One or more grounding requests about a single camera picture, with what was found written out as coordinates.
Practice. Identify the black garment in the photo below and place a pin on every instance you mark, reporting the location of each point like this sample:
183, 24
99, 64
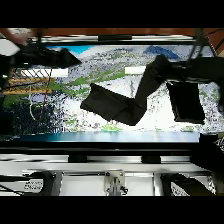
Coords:
186, 103
128, 108

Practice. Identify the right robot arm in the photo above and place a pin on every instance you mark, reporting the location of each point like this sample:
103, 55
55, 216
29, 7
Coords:
203, 68

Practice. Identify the silver frame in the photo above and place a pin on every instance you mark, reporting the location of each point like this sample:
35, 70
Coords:
100, 166

